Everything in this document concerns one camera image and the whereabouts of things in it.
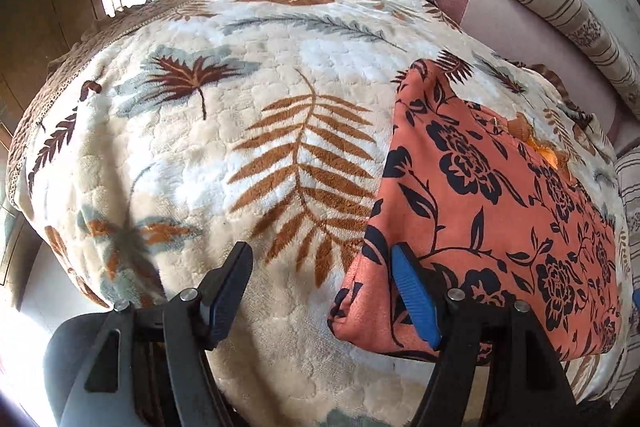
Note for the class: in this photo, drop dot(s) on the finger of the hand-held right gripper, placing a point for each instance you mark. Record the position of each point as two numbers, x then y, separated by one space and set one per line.
636 307

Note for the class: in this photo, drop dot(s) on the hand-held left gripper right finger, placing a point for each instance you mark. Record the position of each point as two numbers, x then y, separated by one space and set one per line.
415 297

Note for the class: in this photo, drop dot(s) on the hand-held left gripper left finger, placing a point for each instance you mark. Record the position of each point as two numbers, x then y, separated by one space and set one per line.
227 302

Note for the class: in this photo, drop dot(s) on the orange floral shirt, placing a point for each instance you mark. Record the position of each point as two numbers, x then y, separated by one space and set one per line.
475 217

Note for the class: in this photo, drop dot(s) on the striped floral cushion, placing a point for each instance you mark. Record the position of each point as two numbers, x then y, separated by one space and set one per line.
631 202

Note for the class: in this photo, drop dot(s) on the cream leaf-print blanket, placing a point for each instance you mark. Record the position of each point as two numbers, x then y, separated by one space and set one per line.
210 132

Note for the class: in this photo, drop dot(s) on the brown striped cloth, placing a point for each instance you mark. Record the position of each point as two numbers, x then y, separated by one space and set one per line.
565 92

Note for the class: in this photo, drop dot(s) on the pink bed sheet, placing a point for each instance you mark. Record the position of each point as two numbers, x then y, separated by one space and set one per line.
515 32

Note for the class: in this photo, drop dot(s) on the striped floral bolster pillow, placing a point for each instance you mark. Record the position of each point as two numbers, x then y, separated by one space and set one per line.
575 12

